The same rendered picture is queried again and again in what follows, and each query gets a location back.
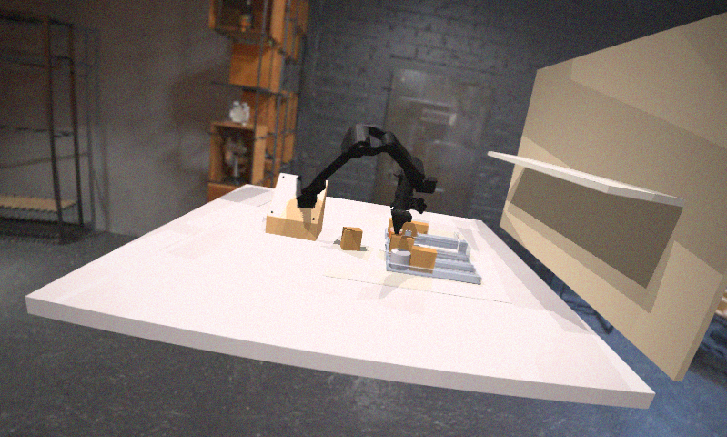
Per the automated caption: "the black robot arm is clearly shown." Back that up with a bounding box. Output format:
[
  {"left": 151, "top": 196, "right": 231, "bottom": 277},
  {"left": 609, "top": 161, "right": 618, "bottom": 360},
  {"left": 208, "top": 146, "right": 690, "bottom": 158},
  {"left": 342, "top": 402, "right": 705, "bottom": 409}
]
[{"left": 295, "top": 124, "right": 438, "bottom": 208}]

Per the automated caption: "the grey cylinder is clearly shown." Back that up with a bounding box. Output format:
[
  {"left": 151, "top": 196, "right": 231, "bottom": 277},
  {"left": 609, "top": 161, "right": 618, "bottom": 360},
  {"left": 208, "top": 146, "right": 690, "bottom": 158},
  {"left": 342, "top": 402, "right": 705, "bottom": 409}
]
[{"left": 390, "top": 249, "right": 411, "bottom": 265}]

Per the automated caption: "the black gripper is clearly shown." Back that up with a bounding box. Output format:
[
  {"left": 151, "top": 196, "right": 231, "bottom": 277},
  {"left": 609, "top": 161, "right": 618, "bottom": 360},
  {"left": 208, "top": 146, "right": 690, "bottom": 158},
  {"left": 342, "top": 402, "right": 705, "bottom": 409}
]
[{"left": 390, "top": 190, "right": 413, "bottom": 234}]

